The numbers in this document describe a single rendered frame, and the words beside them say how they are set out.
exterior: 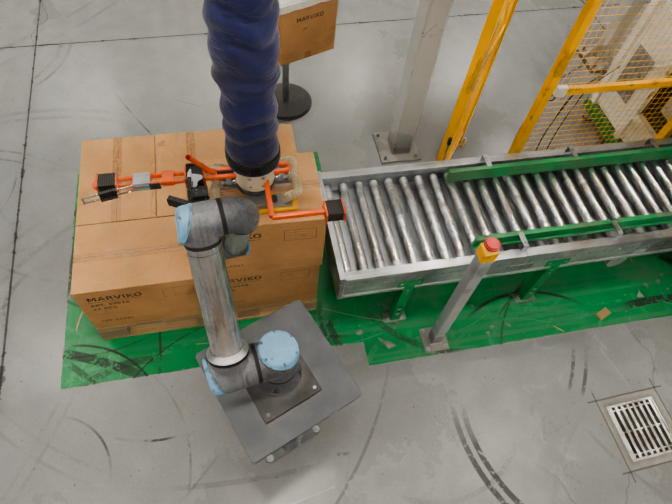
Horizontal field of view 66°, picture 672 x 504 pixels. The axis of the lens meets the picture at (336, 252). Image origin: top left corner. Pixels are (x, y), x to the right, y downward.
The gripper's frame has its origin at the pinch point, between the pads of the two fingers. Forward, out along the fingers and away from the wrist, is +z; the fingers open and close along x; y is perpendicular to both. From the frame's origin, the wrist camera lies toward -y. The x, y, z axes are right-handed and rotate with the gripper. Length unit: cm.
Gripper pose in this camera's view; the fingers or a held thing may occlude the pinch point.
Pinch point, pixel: (189, 176)
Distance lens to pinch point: 228.0
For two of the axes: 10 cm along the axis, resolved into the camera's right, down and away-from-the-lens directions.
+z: -2.0, -8.4, 5.1
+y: 9.8, -1.2, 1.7
